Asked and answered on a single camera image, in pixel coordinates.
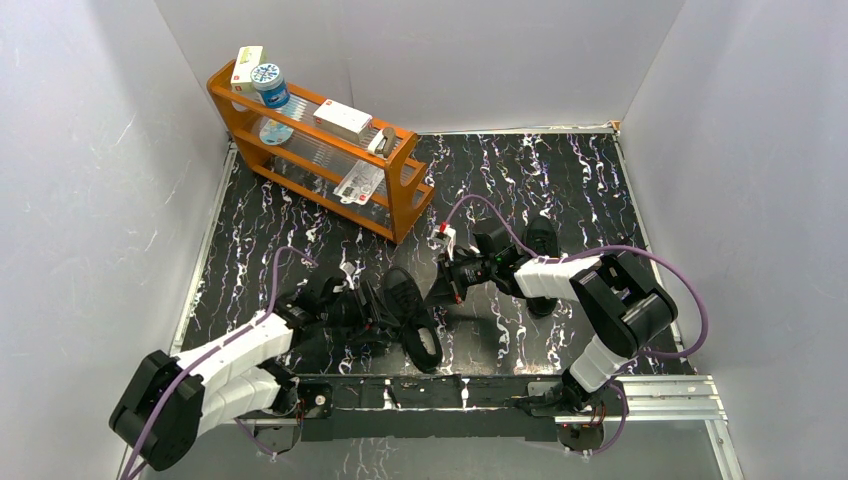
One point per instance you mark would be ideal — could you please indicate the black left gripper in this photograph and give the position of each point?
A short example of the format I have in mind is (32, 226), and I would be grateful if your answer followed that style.
(365, 309)

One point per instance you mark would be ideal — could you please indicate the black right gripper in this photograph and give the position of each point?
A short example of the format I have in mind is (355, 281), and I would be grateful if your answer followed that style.
(448, 287)

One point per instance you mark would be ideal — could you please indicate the black canvas shoe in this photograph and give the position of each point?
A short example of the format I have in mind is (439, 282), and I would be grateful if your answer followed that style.
(541, 237)
(418, 335)

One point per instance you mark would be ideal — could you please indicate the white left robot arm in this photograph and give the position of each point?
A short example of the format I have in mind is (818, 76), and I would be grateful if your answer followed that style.
(172, 400)

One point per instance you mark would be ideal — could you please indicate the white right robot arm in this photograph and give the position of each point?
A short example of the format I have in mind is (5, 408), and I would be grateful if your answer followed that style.
(624, 303)

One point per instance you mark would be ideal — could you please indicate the clear plastic packet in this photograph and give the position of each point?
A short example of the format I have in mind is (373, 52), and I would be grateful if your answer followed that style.
(359, 184)

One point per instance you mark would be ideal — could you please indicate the orange wooden shelf rack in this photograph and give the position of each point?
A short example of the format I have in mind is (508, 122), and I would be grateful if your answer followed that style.
(313, 162)

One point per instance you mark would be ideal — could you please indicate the white rectangular box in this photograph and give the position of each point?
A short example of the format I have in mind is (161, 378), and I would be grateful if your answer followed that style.
(343, 121)

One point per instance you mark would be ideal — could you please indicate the light blue round disc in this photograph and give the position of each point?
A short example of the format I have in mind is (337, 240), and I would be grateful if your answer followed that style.
(274, 133)

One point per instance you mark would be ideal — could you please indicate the blue lidded round jar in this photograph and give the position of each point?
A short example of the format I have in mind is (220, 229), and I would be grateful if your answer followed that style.
(269, 83)

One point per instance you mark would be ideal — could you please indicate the white yellow carton box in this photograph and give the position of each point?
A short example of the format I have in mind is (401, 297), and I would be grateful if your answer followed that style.
(247, 59)

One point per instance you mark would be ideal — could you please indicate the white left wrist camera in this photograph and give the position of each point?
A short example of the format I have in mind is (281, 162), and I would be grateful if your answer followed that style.
(342, 284)

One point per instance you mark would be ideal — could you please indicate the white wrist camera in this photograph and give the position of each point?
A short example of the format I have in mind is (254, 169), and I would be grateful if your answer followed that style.
(445, 235)
(342, 284)

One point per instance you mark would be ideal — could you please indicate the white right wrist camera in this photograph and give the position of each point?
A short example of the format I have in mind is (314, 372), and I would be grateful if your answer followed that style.
(445, 235)

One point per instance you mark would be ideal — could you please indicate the aluminium frame rail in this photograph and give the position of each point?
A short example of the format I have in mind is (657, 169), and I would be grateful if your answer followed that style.
(669, 397)

